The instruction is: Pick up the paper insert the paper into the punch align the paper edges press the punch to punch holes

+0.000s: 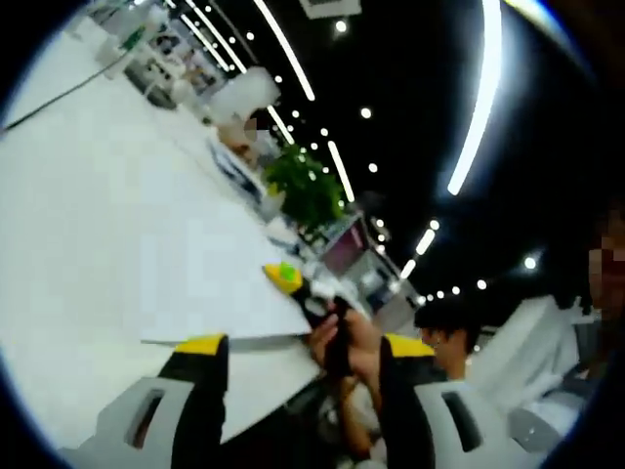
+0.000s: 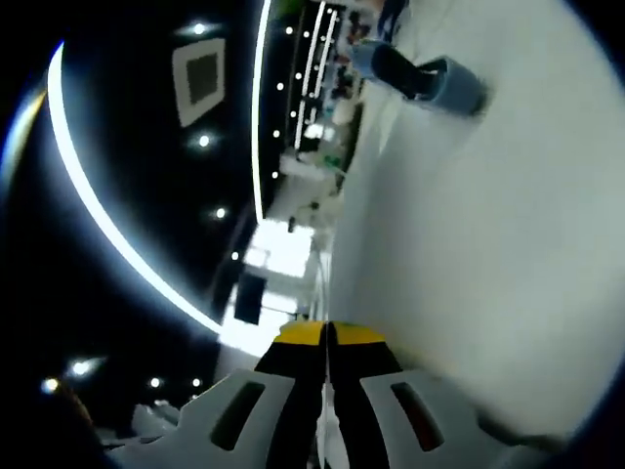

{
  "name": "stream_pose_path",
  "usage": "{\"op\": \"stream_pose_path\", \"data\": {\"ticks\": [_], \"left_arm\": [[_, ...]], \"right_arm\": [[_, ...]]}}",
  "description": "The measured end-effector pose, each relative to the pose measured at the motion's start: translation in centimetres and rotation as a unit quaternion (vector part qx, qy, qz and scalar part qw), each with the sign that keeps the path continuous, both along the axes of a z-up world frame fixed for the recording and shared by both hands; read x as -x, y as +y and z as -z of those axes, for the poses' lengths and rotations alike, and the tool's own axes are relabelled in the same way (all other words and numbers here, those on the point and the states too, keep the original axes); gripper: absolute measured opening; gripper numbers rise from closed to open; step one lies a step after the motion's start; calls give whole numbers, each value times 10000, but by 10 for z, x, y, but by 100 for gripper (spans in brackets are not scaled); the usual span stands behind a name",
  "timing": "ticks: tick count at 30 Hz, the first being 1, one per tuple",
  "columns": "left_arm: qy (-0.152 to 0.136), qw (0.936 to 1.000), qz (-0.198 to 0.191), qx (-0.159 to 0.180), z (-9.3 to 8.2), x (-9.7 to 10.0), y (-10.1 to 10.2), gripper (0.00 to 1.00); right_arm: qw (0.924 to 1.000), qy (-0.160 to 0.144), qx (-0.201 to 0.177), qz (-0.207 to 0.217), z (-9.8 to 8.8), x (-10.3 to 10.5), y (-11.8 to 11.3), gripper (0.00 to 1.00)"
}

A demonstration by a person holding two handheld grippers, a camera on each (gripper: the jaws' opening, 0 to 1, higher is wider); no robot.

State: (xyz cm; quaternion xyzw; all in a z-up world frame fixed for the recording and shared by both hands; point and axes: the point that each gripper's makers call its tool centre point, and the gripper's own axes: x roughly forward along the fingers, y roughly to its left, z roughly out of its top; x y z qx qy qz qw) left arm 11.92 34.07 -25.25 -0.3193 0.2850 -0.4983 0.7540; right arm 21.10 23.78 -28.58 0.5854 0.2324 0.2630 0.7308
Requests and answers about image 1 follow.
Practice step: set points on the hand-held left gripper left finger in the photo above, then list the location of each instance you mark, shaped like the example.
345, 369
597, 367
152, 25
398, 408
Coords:
146, 415

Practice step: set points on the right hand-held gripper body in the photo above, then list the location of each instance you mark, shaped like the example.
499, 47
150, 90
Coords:
324, 303

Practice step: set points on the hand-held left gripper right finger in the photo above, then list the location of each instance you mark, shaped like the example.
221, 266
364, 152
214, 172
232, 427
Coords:
429, 420

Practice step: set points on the person's right hand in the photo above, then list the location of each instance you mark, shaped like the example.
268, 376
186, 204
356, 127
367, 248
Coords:
366, 349

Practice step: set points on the green potted plant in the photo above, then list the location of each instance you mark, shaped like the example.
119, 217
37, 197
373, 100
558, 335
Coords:
307, 190

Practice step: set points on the white grey chest device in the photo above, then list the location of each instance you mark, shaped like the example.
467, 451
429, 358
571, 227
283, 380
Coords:
542, 420

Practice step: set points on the stack of blue white booklets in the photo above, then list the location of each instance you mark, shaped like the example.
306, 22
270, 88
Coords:
239, 171

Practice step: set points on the person in white shirt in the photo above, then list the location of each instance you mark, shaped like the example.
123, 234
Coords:
527, 342

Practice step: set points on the curved ceiling light strip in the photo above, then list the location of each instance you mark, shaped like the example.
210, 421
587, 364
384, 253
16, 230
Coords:
283, 49
490, 49

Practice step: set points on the white ceiling air vent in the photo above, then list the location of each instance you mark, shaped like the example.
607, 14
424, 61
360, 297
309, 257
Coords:
332, 7

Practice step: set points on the green bottle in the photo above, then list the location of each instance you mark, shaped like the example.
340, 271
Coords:
134, 40

